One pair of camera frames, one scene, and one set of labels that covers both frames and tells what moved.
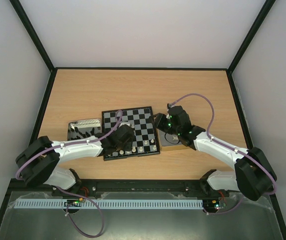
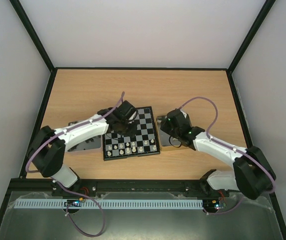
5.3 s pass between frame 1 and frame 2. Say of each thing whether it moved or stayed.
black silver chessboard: stayed
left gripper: moved
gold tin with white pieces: stayed
